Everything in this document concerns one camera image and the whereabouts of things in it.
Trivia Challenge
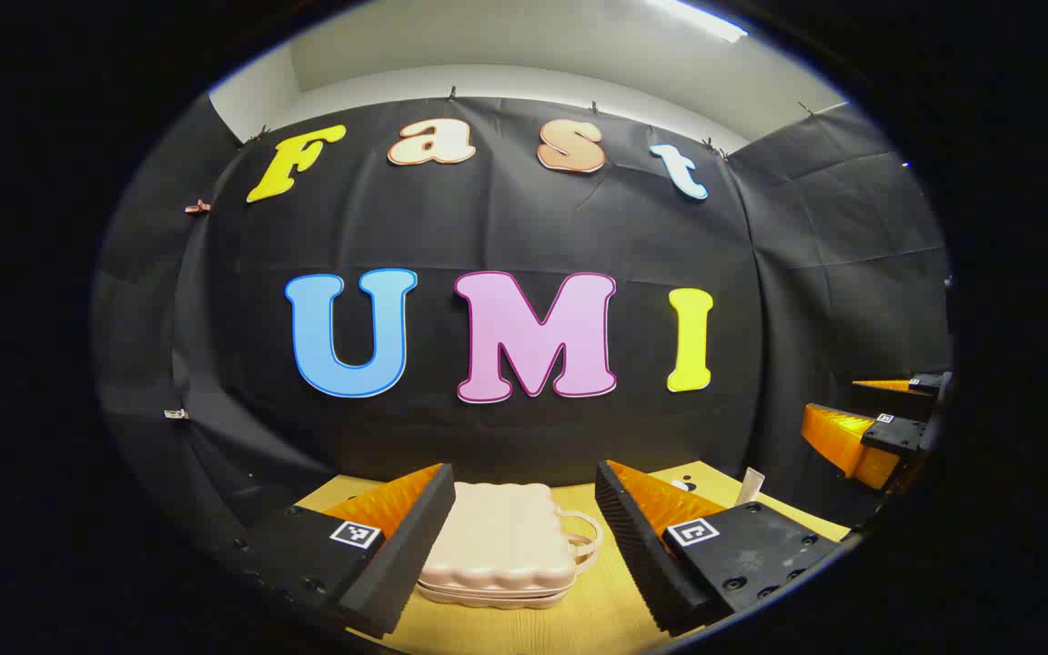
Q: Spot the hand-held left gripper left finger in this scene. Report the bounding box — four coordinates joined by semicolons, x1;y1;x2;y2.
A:
233;462;458;640

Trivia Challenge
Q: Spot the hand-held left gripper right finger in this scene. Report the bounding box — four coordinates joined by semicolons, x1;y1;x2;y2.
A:
594;459;845;636

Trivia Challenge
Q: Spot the pale pink hard-shell suitcase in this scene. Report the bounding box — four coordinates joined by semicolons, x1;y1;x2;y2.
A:
415;482;605;610

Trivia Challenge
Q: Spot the black backdrop cloth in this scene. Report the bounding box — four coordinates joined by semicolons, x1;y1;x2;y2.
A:
92;91;954;547

